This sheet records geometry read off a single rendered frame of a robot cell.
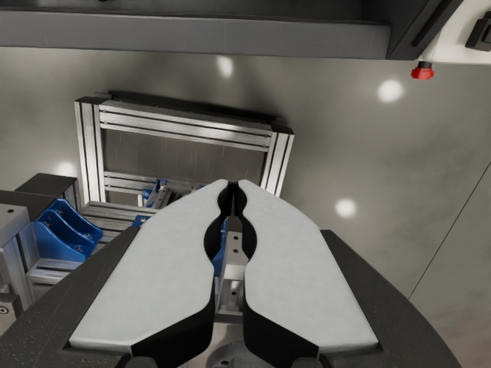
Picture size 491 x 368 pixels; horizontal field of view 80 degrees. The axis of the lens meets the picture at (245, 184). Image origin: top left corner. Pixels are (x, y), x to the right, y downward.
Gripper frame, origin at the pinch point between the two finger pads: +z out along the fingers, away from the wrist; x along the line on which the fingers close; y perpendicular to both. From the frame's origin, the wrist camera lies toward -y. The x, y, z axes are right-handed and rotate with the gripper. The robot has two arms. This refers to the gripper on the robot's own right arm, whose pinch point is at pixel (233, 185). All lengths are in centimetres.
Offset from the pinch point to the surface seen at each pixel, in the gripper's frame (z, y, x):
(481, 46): 24.6, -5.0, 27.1
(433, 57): 26.5, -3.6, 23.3
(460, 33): 26.3, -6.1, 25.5
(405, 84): 124, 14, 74
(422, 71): 43, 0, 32
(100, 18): 29.3, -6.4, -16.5
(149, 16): 29.4, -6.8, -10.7
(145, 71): 124, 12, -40
